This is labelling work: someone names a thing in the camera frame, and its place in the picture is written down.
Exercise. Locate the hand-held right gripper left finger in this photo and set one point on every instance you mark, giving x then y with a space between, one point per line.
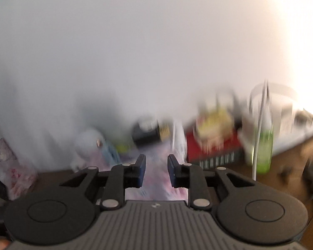
140 169

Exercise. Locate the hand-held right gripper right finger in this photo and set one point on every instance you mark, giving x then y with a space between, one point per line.
172 171

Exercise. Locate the pink floral dress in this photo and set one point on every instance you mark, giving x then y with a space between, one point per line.
156 187

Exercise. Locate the person's left hand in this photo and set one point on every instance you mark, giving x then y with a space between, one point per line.
1 244

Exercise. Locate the lilac floral vase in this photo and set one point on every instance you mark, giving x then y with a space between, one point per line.
15 177

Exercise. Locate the red and black box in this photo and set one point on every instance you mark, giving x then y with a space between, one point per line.
193 149

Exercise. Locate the white tissue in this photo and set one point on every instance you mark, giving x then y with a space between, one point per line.
178 140

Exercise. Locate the light blue cloth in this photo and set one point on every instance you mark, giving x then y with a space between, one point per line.
110 152

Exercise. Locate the small black device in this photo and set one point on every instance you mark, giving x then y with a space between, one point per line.
146 134

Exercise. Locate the pink cloth bag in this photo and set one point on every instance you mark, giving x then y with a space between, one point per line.
96 158

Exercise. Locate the white round speaker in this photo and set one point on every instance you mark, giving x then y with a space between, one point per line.
87 144

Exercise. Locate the clear yellow-filled container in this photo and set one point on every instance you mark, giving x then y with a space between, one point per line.
216 119

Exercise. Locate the green spray bottle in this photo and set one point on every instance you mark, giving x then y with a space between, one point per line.
265 152

